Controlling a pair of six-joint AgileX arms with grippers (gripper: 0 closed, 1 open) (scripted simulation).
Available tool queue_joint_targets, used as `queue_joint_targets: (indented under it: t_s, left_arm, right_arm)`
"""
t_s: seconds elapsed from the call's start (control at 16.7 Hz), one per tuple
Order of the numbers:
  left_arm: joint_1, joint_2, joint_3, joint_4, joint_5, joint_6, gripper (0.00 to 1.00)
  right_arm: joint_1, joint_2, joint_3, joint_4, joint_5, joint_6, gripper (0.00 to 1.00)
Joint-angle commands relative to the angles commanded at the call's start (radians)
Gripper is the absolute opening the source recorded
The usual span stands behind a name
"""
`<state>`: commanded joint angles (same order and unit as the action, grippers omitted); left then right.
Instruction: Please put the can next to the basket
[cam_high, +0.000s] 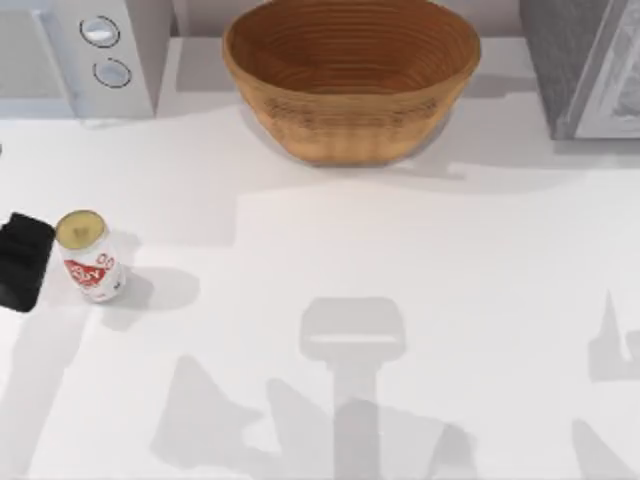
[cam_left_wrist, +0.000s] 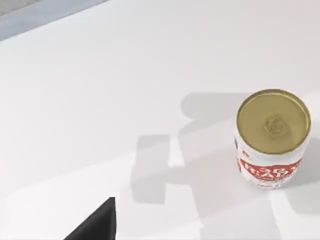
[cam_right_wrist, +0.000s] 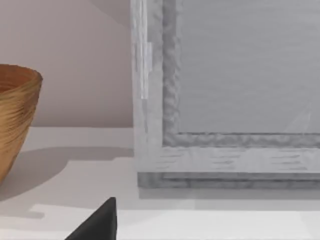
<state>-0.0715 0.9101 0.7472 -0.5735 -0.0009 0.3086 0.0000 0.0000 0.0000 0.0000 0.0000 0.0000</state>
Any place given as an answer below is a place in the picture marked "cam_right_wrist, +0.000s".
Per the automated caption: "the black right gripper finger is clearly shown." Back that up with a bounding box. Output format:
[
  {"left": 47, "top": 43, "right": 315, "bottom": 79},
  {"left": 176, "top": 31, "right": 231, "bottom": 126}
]
[{"left": 64, "top": 196, "right": 118, "bottom": 240}]

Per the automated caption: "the woven brown basket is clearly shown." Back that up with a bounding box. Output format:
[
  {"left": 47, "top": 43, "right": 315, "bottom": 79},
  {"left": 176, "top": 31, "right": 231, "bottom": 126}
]
[{"left": 0, "top": 64, "right": 44, "bottom": 185}]

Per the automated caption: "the grey framed blackboard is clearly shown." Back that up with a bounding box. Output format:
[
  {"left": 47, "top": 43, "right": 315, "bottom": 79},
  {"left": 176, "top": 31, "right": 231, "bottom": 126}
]
[{"left": 129, "top": 0, "right": 320, "bottom": 190}]

